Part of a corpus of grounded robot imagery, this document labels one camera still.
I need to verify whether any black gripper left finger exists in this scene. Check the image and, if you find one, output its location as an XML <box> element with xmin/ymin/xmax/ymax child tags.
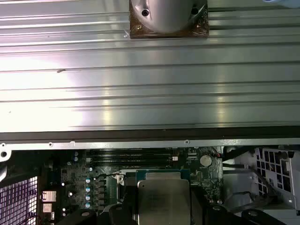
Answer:
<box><xmin>56</xmin><ymin>180</ymin><xmax>139</xmax><ymax>225</ymax></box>

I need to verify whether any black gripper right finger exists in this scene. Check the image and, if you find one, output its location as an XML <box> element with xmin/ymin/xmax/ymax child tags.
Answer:
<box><xmin>188</xmin><ymin>186</ymin><xmax>283</xmax><ymax>225</ymax></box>

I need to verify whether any silver CPU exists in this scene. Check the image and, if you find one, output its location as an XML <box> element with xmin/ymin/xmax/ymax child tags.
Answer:
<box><xmin>135</xmin><ymin>169</ymin><xmax>192</xmax><ymax>225</ymax></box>

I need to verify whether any black RAM slot bank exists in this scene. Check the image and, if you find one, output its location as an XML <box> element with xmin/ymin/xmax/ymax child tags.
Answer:
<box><xmin>87</xmin><ymin>148</ymin><xmax>175</xmax><ymax>169</ymax></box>

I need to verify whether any green motherboard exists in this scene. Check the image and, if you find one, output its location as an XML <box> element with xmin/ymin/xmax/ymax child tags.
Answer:
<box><xmin>44</xmin><ymin>147</ymin><xmax>224</xmax><ymax>225</ymax></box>

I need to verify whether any round coin battery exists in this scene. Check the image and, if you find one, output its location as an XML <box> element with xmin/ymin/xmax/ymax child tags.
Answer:
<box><xmin>200</xmin><ymin>154</ymin><xmax>213</xmax><ymax>167</ymax></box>

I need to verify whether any silver metal drive cage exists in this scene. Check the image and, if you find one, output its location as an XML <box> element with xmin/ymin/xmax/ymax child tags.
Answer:
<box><xmin>222</xmin><ymin>145</ymin><xmax>300</xmax><ymax>213</ymax></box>

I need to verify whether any black PC case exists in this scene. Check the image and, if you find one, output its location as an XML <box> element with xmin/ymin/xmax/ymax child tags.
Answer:
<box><xmin>0</xmin><ymin>127</ymin><xmax>300</xmax><ymax>225</ymax></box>

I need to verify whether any black power cable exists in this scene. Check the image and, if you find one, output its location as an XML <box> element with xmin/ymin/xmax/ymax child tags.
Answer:
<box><xmin>221</xmin><ymin>149</ymin><xmax>258</xmax><ymax>170</ymax></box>

